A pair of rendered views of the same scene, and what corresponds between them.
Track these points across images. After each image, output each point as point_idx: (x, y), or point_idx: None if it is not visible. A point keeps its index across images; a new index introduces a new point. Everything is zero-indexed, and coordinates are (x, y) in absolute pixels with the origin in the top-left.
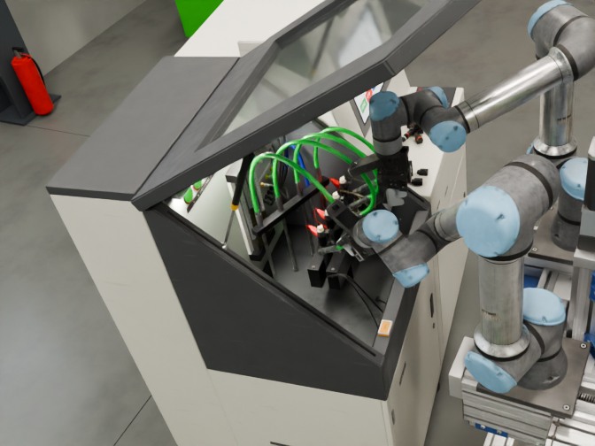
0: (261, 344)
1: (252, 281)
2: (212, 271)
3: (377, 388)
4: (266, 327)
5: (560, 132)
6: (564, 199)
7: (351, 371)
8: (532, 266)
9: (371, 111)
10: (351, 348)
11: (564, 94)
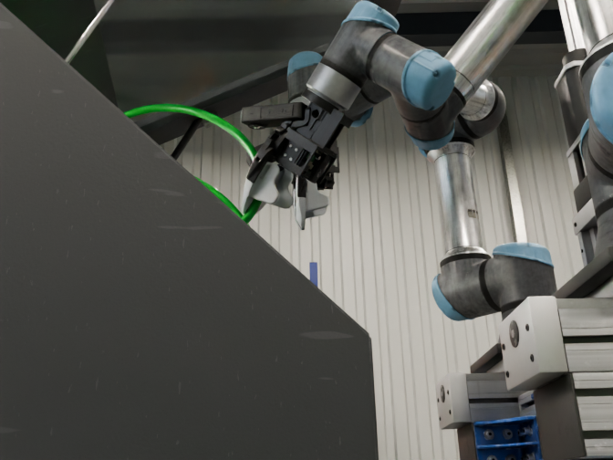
0: (53, 318)
1: (109, 111)
2: (15, 90)
3: (358, 425)
4: (91, 249)
5: (474, 227)
6: (514, 271)
7: (293, 371)
8: (499, 402)
9: (296, 60)
10: (304, 281)
11: (469, 181)
